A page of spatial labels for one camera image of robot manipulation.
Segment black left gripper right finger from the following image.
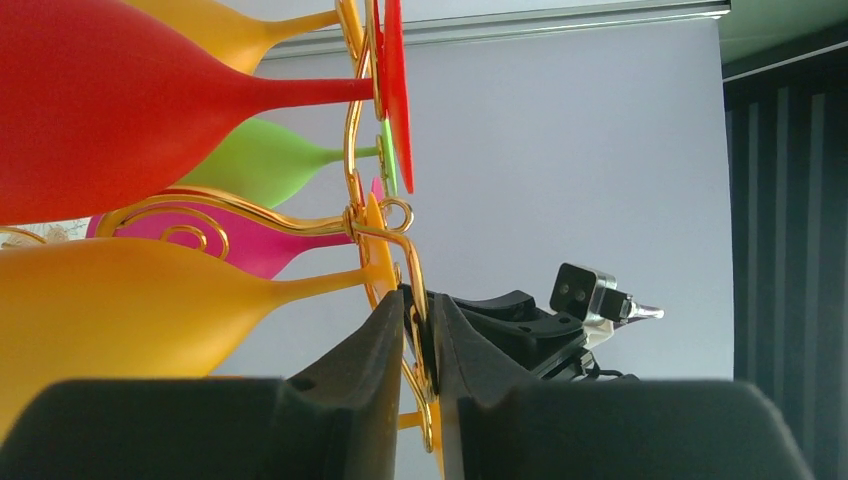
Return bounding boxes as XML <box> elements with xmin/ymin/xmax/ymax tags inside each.
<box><xmin>433</xmin><ymin>294</ymin><xmax>812</xmax><ymax>479</ymax></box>

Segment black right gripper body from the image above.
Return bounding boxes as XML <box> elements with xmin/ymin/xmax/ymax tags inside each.
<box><xmin>450</xmin><ymin>290</ymin><xmax>639</xmax><ymax>382</ymax></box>

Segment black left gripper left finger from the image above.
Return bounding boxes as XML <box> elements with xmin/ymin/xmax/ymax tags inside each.
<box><xmin>1</xmin><ymin>291</ymin><xmax>404</xmax><ymax>479</ymax></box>

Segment yellow wine glass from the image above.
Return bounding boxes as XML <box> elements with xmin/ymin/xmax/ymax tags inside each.
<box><xmin>0</xmin><ymin>192</ymin><xmax>400</xmax><ymax>442</ymax></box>
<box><xmin>128</xmin><ymin>0</ymin><xmax>365</xmax><ymax>74</ymax></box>
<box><xmin>398</xmin><ymin>401</ymin><xmax>445</xmax><ymax>479</ymax></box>

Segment yellow wine glass front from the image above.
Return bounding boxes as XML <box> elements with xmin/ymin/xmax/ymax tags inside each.
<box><xmin>398</xmin><ymin>401</ymin><xmax>445</xmax><ymax>479</ymax></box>

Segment pink wine glass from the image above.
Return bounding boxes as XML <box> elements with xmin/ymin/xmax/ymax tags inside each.
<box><xmin>86</xmin><ymin>186</ymin><xmax>354</xmax><ymax>279</ymax></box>

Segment green wine glass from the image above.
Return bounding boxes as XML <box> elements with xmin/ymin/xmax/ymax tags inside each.
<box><xmin>175</xmin><ymin>115</ymin><xmax>400</xmax><ymax>211</ymax></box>

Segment red wine glass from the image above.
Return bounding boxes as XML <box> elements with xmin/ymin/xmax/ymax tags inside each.
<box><xmin>1</xmin><ymin>1</ymin><xmax>415</xmax><ymax>225</ymax></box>

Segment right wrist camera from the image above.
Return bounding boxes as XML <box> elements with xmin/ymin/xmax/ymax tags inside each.
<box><xmin>549</xmin><ymin>263</ymin><xmax>665</xmax><ymax>350</ymax></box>

